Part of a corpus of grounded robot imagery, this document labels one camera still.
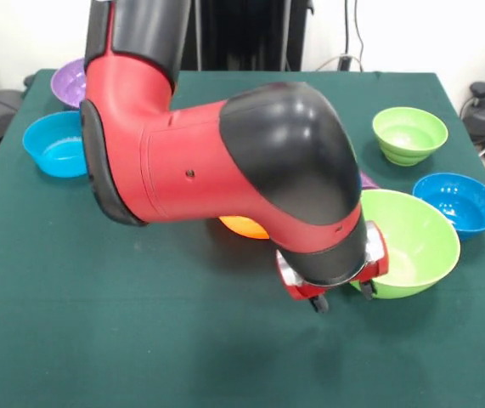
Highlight purple cup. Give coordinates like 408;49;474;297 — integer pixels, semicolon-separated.
359;171;381;191

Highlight large purple bowl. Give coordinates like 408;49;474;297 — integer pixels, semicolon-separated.
50;58;88;112

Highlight large green bowl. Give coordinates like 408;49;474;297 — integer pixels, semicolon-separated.
347;189;462;301

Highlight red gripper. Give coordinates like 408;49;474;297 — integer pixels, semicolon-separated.
284;229;391;316

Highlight dark blue bowl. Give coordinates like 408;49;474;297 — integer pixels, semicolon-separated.
411;172;485;242

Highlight large orange bowl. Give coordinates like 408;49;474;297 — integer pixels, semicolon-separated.
218;215;271;241

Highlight black hanging cable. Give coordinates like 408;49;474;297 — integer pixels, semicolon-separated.
336;0;369;72

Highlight light blue bowl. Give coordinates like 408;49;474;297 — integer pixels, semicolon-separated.
21;110;90;179

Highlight small green bowl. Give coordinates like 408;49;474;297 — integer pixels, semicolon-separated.
371;106;449;168

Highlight dark green table cloth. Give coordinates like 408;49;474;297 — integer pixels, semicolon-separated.
0;68;485;408

